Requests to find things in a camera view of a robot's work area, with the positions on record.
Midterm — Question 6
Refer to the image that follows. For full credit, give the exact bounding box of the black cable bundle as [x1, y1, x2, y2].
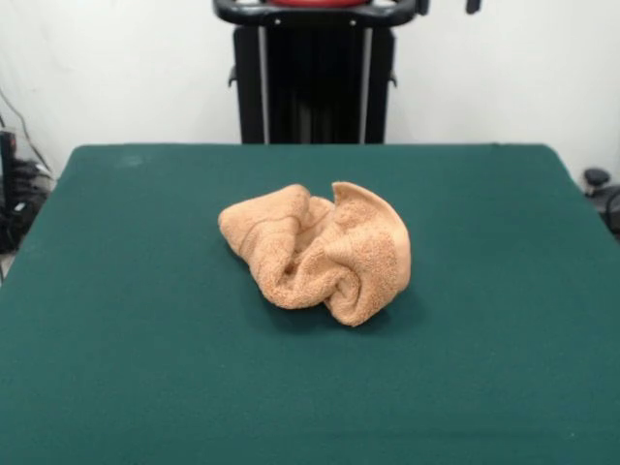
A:
[12, 158, 55, 196]

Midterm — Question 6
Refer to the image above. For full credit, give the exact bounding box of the dark green table cloth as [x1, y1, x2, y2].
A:
[0, 142, 620, 465]

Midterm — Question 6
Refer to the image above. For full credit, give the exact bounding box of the black bag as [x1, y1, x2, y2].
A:
[0, 197, 38, 254]

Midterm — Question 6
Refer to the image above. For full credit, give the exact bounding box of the black robot pedestal with handle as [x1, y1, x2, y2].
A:
[211, 0, 418, 145]

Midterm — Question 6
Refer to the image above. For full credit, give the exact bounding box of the black box with red mark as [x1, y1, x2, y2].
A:
[0, 129, 19, 214]

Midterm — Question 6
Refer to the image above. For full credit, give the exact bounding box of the black office chair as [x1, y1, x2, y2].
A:
[582, 167, 620, 243]

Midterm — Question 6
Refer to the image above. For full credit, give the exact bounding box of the peach terry towel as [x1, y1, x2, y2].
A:
[217, 181, 413, 327]

